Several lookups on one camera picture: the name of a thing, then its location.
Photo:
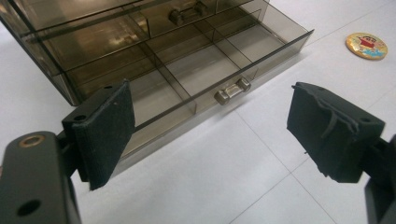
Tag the round cartoon badge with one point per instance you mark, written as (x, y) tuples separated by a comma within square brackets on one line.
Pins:
[(366, 45)]

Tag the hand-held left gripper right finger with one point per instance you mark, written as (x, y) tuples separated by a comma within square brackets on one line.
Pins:
[(323, 130)]

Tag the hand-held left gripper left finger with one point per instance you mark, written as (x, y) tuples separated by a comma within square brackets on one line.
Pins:
[(102, 137)]

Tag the smoky transparent drawer cabinet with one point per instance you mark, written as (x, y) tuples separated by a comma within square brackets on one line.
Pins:
[(46, 40)]

